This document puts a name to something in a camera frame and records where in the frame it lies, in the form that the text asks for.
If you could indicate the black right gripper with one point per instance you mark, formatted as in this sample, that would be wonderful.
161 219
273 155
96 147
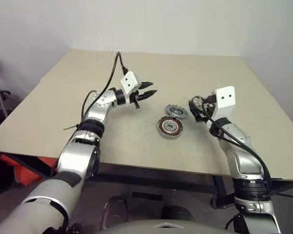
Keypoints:
208 107

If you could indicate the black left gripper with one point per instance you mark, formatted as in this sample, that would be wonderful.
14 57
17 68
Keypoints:
137 97

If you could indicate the spoked metal rotor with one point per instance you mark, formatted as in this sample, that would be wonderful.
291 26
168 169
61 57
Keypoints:
192 108

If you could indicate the round grey motor lid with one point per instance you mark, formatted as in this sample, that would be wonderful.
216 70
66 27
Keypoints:
176 111

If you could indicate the round grey motor housing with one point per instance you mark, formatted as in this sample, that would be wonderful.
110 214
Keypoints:
170 135

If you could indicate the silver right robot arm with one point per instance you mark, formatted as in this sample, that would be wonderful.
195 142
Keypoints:
244 161

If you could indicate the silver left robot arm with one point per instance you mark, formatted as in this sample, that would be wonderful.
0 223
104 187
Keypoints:
75 156

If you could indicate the black zip tie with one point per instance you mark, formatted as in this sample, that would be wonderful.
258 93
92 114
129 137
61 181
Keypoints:
72 127
283 194

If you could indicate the dark rounded shape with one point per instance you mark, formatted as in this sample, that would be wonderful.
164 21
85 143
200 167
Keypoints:
177 213
114 212

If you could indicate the grey robot torso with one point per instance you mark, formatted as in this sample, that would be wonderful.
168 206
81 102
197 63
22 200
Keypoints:
149 228

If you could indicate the orange fabric under table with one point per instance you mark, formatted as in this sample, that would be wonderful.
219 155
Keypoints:
22 173

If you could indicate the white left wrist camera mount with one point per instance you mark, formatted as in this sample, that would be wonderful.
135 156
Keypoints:
129 80

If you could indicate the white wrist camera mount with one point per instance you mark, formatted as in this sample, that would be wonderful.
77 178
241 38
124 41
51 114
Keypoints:
129 80
224 97

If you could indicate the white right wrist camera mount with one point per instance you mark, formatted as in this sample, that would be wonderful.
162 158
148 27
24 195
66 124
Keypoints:
224 97

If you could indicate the black table frame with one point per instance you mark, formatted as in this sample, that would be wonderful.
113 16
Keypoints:
149 180

